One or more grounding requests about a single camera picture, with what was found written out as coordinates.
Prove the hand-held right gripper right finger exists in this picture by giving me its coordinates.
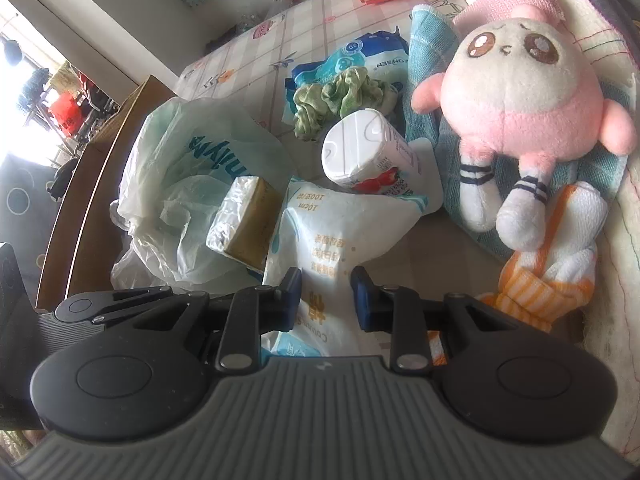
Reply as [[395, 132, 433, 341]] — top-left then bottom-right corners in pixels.
[[350, 266, 588, 376]]

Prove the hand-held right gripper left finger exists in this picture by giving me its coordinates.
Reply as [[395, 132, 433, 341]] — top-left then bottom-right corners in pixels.
[[54, 267, 304, 376]]

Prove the white blue carton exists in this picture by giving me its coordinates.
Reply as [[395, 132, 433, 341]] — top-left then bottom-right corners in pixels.
[[260, 177, 431, 358]]

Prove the yellow tissue pack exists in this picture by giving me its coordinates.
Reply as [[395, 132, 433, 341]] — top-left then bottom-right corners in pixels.
[[206, 176, 287, 268]]

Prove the cardboard box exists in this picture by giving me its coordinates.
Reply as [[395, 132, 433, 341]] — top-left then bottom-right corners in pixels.
[[37, 75, 176, 311]]

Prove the white plastic wrapper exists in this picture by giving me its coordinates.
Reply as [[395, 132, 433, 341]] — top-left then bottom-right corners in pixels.
[[407, 137, 446, 213]]

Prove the white yogurt cup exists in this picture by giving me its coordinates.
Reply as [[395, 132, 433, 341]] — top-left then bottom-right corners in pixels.
[[321, 108, 422, 196]]

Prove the green tie-dye scrunchie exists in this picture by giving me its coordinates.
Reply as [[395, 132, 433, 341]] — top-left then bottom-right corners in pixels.
[[292, 67, 386, 141]]

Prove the orange striped white towel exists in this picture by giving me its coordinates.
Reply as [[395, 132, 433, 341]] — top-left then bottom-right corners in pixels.
[[430, 183, 598, 366]]

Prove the blue white wipes packet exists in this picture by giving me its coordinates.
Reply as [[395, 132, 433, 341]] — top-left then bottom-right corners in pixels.
[[285, 30, 411, 126]]

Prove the pink plush toy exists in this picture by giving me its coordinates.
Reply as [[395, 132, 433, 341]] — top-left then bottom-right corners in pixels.
[[411, 4, 635, 252]]

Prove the teal checked towel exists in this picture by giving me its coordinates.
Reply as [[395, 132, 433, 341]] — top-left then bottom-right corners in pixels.
[[404, 4, 633, 261]]

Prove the dark cloth with circles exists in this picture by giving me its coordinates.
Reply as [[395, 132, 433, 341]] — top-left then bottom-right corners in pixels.
[[0, 157, 76, 321]]

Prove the white plastic bag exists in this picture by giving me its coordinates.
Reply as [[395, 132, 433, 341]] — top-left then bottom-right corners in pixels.
[[110, 97, 301, 296]]

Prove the red shopping bag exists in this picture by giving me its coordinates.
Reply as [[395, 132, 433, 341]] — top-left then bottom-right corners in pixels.
[[47, 92, 83, 136]]

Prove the wheelchair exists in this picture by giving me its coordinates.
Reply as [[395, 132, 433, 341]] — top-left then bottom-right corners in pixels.
[[70, 72, 123, 141]]

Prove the blue hanging garment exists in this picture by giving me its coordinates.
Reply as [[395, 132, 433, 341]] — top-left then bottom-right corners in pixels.
[[20, 67, 51, 106]]

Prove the plaid printed bed mat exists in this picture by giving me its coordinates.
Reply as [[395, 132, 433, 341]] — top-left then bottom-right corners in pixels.
[[175, 0, 501, 286]]

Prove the white checked blanket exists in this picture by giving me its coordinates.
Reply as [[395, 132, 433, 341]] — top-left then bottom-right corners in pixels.
[[450, 0, 640, 471]]

